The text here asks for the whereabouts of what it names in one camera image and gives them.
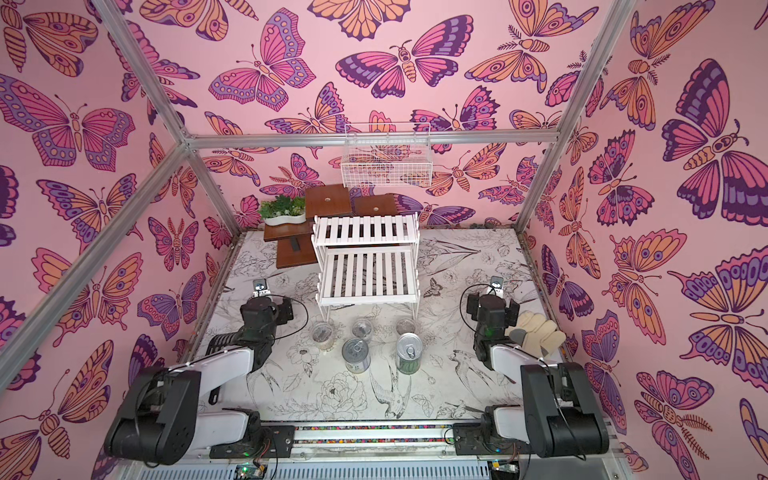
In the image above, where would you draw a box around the green watermelon can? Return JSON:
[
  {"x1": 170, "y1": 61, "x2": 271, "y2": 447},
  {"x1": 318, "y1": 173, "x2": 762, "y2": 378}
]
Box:
[{"x1": 396, "y1": 333, "x2": 424, "y2": 375}]

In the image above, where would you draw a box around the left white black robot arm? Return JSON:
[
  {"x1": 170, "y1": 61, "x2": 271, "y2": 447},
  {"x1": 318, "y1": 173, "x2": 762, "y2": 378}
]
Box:
[{"x1": 103, "y1": 295, "x2": 294, "y2": 467}]

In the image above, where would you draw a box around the jar with purple seeds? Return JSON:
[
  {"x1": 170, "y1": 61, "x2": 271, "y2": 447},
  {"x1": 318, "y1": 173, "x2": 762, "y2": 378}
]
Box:
[{"x1": 351, "y1": 318, "x2": 374, "y2": 342}]

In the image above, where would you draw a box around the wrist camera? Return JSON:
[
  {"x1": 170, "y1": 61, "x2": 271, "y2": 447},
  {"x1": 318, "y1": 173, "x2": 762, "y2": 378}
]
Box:
[
  {"x1": 252, "y1": 279, "x2": 270, "y2": 298},
  {"x1": 487, "y1": 276, "x2": 504, "y2": 298}
]

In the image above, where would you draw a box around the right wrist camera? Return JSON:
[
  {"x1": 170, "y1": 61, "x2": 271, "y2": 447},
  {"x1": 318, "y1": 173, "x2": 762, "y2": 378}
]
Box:
[{"x1": 487, "y1": 276, "x2": 504, "y2": 298}]

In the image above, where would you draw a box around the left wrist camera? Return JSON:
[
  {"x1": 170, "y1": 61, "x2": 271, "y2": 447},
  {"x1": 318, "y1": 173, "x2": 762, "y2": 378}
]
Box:
[{"x1": 252, "y1": 279, "x2": 270, "y2": 298}]

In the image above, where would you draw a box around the beige oven glove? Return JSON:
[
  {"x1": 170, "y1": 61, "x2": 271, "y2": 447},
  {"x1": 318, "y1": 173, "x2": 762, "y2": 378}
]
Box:
[{"x1": 505, "y1": 311, "x2": 567, "y2": 358}]

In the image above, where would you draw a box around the green plant in white pot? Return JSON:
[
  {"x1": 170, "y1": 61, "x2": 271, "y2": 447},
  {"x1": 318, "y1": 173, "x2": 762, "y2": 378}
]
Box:
[{"x1": 259, "y1": 195, "x2": 306, "y2": 227}]

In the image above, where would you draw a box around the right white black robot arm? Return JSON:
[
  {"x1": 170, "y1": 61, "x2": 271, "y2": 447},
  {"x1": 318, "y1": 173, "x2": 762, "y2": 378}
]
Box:
[{"x1": 452, "y1": 287, "x2": 610, "y2": 460}]

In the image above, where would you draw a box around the black spatula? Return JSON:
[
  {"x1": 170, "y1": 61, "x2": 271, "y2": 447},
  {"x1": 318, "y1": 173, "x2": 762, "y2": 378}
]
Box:
[{"x1": 206, "y1": 332, "x2": 238, "y2": 405}]

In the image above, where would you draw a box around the jar with yellow seeds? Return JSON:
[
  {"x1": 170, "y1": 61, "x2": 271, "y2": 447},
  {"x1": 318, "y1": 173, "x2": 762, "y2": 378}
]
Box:
[{"x1": 310, "y1": 322, "x2": 335, "y2": 351}]

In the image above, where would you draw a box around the silver tin can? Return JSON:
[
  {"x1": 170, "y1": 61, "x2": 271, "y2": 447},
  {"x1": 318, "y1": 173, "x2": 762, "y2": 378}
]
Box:
[{"x1": 342, "y1": 338, "x2": 370, "y2": 374}]

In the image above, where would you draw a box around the brown wooden stand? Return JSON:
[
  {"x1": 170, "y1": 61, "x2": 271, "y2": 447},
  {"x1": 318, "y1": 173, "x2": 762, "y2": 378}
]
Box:
[{"x1": 263, "y1": 184, "x2": 397, "y2": 269}]

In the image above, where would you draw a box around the white wooden two-tier shelf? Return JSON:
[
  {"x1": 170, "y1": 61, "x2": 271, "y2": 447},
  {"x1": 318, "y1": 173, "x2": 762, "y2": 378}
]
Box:
[{"x1": 311, "y1": 214, "x2": 421, "y2": 321}]

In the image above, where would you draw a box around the jar with red seeds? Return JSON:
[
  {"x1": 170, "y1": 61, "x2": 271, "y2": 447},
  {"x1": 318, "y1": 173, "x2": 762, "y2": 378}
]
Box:
[{"x1": 395, "y1": 318, "x2": 416, "y2": 335}]

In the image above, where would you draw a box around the white wire basket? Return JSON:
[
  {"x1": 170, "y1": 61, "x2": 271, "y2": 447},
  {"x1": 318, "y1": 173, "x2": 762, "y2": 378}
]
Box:
[{"x1": 338, "y1": 121, "x2": 434, "y2": 188}]

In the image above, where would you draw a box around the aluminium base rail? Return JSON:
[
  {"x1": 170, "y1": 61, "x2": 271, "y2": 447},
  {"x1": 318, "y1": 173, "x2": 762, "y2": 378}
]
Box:
[{"x1": 110, "y1": 420, "x2": 634, "y2": 479}]

